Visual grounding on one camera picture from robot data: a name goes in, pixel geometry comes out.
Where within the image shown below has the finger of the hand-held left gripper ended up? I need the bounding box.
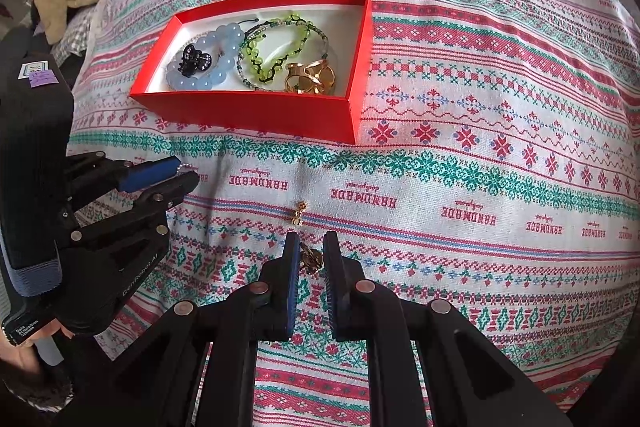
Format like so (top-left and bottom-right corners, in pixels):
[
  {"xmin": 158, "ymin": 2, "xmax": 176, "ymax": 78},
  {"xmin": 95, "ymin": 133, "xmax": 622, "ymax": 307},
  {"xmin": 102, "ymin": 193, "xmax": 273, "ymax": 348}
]
[
  {"xmin": 57, "ymin": 171, "xmax": 201, "ymax": 258},
  {"xmin": 65, "ymin": 151, "xmax": 182, "ymax": 208}
]

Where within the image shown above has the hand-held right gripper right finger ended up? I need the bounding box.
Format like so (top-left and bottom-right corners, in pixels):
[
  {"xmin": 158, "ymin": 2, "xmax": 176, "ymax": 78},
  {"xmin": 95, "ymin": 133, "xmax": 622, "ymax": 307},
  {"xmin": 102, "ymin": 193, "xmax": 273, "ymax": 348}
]
[{"xmin": 322, "ymin": 231, "xmax": 573, "ymax": 427}]

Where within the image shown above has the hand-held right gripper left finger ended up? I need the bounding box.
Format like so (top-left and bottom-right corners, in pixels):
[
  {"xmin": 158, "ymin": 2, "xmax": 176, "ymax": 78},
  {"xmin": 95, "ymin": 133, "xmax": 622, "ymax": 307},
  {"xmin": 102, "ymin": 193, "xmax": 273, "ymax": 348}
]
[{"xmin": 65, "ymin": 232, "xmax": 301, "ymax": 427}]

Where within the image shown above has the red cardboard box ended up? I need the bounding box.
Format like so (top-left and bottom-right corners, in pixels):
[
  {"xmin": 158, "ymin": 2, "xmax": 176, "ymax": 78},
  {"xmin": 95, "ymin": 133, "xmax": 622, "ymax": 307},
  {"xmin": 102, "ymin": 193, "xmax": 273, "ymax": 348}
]
[{"xmin": 129, "ymin": 0, "xmax": 373, "ymax": 146}]

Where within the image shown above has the black hair claw clip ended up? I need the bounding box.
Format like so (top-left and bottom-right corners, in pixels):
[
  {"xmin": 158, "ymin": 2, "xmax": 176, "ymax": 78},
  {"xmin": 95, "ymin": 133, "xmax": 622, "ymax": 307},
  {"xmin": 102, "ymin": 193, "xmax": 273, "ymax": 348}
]
[{"xmin": 174, "ymin": 46, "xmax": 214, "ymax": 76}]

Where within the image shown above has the green beaded bracelet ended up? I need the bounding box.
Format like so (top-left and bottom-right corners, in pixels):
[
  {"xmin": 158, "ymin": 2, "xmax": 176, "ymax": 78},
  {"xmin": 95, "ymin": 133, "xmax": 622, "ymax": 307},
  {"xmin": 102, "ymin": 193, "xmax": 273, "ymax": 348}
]
[{"xmin": 239, "ymin": 11, "xmax": 314, "ymax": 86}]

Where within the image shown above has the blue beaded bracelet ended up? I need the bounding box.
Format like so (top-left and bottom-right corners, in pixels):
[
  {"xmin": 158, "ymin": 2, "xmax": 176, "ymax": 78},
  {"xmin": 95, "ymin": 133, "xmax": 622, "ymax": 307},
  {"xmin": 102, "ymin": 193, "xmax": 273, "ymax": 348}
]
[{"xmin": 166, "ymin": 24, "xmax": 246, "ymax": 92}]

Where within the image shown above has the gold hair clip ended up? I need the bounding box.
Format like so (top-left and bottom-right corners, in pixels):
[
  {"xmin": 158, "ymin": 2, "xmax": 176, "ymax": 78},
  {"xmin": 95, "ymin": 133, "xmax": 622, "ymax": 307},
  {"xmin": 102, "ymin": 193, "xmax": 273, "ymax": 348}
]
[{"xmin": 284, "ymin": 59, "xmax": 339, "ymax": 96}]

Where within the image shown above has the thin grey beaded bracelet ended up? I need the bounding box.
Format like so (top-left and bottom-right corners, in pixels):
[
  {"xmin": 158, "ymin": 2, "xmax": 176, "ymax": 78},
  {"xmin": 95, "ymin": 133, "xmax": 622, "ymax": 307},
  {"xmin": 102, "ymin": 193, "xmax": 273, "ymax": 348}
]
[{"xmin": 236, "ymin": 19, "xmax": 332, "ymax": 92}]

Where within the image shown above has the person's left hand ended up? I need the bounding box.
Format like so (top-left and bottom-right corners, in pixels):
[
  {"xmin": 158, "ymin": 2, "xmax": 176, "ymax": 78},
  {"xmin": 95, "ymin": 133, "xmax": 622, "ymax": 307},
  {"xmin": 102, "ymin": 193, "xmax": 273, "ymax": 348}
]
[{"xmin": 0, "ymin": 327, "xmax": 71, "ymax": 388}]

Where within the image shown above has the checked cloth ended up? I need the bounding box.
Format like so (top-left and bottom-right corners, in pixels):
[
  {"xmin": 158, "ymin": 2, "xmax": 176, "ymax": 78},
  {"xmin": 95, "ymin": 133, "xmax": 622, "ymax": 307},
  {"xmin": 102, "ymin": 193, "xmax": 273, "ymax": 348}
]
[{"xmin": 50, "ymin": 7, "xmax": 107, "ymax": 64}]

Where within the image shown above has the patterned tablecloth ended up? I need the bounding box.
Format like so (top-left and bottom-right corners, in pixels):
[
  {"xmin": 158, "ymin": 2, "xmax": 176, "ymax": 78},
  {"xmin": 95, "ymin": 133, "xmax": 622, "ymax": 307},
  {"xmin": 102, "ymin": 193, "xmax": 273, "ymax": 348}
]
[{"xmin": 47, "ymin": 0, "xmax": 640, "ymax": 427}]

